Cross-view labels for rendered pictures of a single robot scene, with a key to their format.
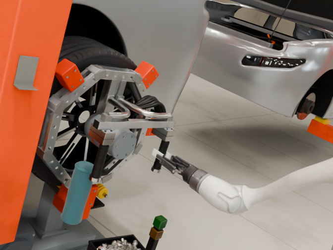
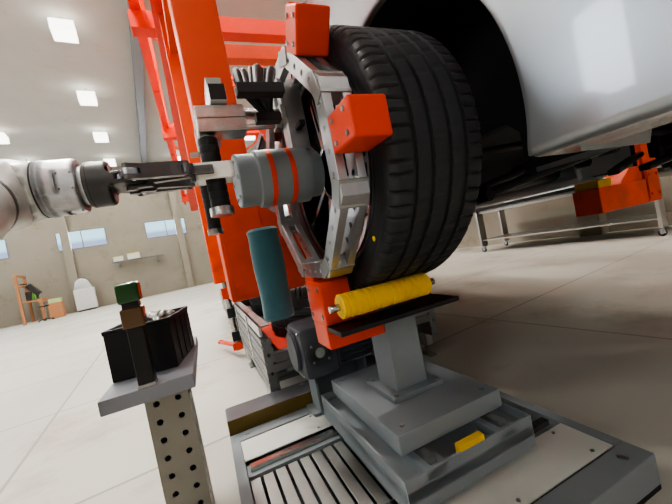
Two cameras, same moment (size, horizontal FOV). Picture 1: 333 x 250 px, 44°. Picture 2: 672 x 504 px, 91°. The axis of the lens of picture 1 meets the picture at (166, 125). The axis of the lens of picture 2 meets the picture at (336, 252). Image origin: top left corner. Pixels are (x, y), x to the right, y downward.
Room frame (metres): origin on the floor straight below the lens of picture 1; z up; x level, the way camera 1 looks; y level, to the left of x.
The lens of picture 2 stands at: (2.15, -0.47, 0.65)
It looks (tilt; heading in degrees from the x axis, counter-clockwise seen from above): 1 degrees down; 120
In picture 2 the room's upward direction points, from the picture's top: 11 degrees counter-clockwise
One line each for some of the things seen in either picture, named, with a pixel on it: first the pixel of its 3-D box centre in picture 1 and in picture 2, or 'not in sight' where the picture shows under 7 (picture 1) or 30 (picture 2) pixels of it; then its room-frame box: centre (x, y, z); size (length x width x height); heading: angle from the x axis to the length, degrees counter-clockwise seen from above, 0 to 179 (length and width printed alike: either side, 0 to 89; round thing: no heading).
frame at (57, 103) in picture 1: (99, 128); (304, 174); (1.68, 0.27, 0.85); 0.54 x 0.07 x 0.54; 142
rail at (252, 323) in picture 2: not in sight; (240, 314); (0.23, 1.29, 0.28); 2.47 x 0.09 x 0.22; 142
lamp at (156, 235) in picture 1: (156, 232); (133, 317); (1.45, -0.10, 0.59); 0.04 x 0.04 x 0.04; 52
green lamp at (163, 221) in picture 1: (160, 222); (128, 292); (1.45, -0.10, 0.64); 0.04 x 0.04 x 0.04; 52
